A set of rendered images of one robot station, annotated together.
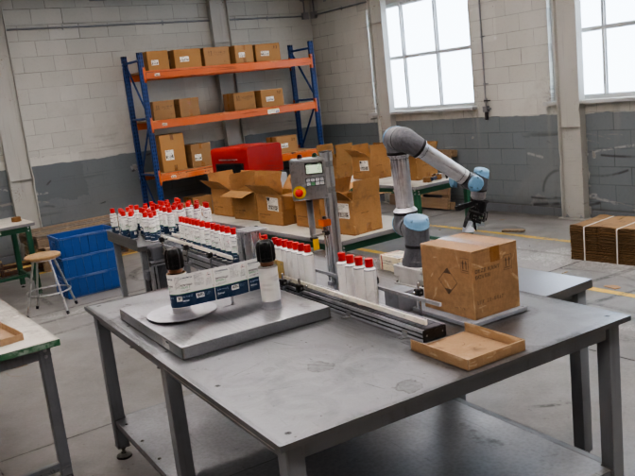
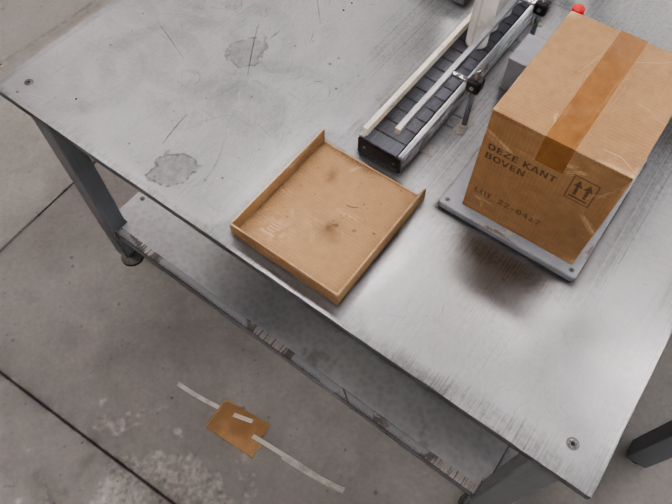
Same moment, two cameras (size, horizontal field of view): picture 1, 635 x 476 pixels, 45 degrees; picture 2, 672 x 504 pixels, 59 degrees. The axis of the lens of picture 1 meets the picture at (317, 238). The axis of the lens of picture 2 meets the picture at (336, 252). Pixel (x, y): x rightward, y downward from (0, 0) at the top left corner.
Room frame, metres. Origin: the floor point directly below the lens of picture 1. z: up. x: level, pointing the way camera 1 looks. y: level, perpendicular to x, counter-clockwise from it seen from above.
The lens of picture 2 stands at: (2.27, -1.09, 1.83)
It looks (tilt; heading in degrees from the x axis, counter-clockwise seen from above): 60 degrees down; 66
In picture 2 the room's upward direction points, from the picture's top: straight up
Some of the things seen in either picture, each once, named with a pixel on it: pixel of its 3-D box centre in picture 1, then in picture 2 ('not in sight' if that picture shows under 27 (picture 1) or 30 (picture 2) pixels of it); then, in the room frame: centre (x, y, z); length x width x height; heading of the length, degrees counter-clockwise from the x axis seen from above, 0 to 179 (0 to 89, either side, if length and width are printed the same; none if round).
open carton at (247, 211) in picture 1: (252, 195); not in sight; (6.34, 0.51, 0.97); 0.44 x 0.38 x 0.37; 129
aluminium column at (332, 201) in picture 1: (333, 222); not in sight; (3.50, -0.08, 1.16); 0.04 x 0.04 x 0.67; 30
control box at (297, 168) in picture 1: (309, 178); not in sight; (3.52, 0.00, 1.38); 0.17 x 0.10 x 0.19; 85
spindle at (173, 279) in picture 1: (177, 280); not in sight; (3.24, 0.63, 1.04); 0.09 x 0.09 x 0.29
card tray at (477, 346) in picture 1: (466, 345); (329, 210); (2.53, -0.48, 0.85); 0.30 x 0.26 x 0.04; 30
